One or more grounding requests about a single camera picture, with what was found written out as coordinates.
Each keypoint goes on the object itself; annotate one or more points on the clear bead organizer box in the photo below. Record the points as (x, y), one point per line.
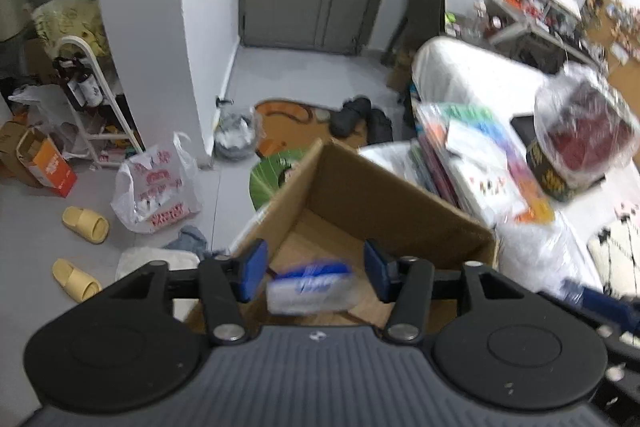
(431, 157)
(495, 142)

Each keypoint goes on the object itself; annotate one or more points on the blue white tissue packet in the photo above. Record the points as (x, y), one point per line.
(310, 289)

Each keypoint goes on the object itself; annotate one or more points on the brown orange doormat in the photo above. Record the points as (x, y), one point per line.
(285, 114)

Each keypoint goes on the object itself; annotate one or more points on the white metal rack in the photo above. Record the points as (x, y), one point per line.
(102, 97)

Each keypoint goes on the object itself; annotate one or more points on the blue cloth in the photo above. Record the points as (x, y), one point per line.
(192, 239)

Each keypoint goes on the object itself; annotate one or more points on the orange cardboard box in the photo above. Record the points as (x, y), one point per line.
(47, 167)

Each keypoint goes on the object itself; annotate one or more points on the crumpled clear plastic wrap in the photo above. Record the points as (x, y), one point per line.
(540, 252)

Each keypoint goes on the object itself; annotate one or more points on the white cloth with beads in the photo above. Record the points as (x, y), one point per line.
(487, 187)

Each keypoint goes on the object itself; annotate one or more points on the pink white small pouch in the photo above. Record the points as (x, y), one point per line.
(629, 209)

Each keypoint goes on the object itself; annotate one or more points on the white plastic bag red print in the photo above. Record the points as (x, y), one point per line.
(155, 192)

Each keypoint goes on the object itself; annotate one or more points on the grey trash bin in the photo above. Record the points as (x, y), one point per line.
(232, 134)

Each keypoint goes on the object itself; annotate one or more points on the white desk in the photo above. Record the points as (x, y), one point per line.
(530, 24)

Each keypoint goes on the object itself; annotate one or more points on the red black cylindrical tub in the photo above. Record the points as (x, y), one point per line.
(580, 142)

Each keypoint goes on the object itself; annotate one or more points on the black shoe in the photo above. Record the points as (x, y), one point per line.
(380, 124)
(350, 114)

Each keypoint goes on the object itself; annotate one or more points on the white paper sheet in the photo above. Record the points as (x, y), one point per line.
(472, 138)

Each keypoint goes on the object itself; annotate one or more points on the brown cardboard box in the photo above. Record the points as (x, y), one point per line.
(345, 187)

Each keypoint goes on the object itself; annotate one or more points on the dark bottle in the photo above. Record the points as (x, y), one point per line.
(82, 84)

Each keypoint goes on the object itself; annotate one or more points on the yellow printed bag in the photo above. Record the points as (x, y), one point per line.
(70, 19)

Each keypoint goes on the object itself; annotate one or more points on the cork board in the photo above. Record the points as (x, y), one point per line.
(620, 52)

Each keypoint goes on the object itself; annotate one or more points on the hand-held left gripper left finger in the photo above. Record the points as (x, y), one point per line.
(252, 269)

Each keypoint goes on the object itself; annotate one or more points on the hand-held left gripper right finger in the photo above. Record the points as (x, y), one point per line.
(375, 272)

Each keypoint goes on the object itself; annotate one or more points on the cream knit cushion black pattern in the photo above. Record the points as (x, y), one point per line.
(617, 257)

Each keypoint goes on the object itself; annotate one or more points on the clear plastic bag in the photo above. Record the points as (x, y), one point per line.
(565, 82)

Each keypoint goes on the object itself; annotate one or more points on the white towel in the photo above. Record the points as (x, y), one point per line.
(150, 259)

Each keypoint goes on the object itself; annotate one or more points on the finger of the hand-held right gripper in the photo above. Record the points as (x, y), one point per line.
(600, 302)

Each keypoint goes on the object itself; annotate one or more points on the black tray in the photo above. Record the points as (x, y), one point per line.
(522, 129)

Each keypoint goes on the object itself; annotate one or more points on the yellow slipper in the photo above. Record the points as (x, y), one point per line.
(75, 279)
(85, 223)

